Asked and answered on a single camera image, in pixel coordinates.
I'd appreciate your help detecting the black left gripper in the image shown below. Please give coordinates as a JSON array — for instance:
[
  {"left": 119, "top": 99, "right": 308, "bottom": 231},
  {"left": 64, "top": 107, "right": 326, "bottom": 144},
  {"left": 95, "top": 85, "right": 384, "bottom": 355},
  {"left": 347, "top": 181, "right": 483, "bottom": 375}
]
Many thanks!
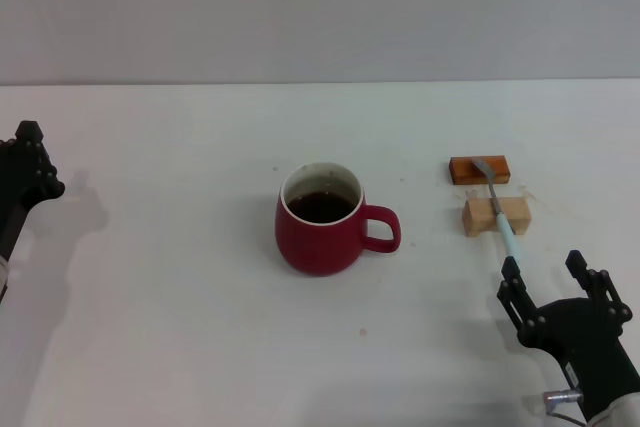
[{"left": 0, "top": 120, "right": 67, "bottom": 261}]

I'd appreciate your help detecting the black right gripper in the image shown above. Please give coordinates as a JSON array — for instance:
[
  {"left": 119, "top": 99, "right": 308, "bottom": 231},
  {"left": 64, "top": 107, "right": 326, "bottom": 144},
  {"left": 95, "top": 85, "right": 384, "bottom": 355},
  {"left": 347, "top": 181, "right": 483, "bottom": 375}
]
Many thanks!
[{"left": 495, "top": 249, "right": 640, "bottom": 421}]

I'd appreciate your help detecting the blue handled metal spoon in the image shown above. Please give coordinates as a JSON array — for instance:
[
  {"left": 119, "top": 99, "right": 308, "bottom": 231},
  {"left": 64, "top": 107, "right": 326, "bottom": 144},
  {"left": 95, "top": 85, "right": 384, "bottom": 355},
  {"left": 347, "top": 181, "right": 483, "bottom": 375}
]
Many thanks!
[{"left": 471, "top": 157, "right": 521, "bottom": 261}]

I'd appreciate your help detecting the red ceramic cup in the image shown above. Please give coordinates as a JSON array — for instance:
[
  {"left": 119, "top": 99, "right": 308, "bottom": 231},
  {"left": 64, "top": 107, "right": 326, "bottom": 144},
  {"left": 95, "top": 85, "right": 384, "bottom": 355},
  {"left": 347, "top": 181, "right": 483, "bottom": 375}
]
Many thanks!
[{"left": 274, "top": 161, "right": 402, "bottom": 277}]

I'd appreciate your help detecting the light wooden spoon rest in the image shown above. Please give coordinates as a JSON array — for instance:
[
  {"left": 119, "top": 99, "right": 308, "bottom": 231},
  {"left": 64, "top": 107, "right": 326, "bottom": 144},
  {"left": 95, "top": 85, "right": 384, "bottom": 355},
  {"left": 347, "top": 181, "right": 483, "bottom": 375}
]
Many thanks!
[{"left": 460, "top": 195, "right": 532, "bottom": 237}]

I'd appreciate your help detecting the dark brown wooden block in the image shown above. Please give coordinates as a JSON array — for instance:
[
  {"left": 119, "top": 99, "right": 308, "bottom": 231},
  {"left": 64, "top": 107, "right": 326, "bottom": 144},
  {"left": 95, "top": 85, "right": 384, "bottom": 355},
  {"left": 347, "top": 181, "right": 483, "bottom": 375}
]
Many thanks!
[{"left": 448, "top": 155, "right": 512, "bottom": 186}]

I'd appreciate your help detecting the dark coffee liquid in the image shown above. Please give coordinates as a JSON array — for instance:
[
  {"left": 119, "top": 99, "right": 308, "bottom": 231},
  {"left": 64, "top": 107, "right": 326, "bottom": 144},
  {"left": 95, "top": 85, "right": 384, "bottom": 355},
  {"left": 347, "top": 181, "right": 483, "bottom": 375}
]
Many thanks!
[{"left": 286, "top": 189, "right": 356, "bottom": 225}]

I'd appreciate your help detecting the grey right gripper cable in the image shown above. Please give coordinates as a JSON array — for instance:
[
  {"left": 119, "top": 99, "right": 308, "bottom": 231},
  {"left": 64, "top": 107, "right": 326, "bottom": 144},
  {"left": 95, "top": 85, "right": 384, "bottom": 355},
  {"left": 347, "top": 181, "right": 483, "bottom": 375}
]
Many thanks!
[{"left": 542, "top": 386, "right": 587, "bottom": 424}]

